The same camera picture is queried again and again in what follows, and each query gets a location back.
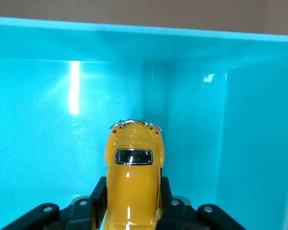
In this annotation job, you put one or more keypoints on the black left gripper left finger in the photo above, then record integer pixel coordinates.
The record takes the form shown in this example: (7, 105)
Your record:
(81, 215)

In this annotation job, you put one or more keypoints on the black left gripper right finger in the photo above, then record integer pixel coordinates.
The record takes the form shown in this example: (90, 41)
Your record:
(177, 215)

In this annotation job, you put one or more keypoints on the yellow beetle toy car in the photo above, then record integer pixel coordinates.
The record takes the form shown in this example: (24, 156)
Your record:
(132, 191)

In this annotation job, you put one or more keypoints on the turquoise plastic bin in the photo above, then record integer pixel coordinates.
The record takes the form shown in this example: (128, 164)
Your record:
(38, 119)

